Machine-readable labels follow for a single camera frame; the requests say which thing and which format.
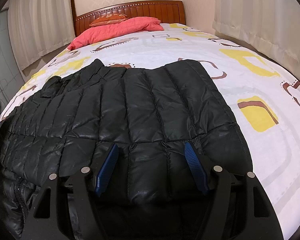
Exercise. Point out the orange pillow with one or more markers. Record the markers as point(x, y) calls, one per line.
point(107, 20)

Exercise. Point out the pink pillow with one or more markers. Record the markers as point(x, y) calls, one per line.
point(115, 30)

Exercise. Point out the patterned bed sheet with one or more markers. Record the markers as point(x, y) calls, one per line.
point(165, 50)

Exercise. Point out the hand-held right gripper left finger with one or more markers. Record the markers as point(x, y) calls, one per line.
point(106, 167)

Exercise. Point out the wooden headboard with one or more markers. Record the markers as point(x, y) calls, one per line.
point(150, 10)

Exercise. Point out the black puffer jacket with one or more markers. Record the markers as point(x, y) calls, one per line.
point(140, 105)

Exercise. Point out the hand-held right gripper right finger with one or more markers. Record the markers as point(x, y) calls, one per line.
point(196, 167)

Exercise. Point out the white striped curtain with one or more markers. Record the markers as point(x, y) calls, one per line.
point(252, 12)
point(40, 17)

